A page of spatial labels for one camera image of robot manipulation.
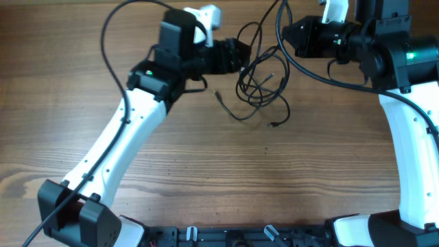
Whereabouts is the black usb cable bundle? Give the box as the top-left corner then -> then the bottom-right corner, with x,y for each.
213,0 -> 294,128

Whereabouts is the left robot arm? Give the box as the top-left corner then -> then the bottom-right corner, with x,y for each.
37,5 -> 251,246

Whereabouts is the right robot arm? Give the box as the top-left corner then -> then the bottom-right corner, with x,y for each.
275,0 -> 438,246

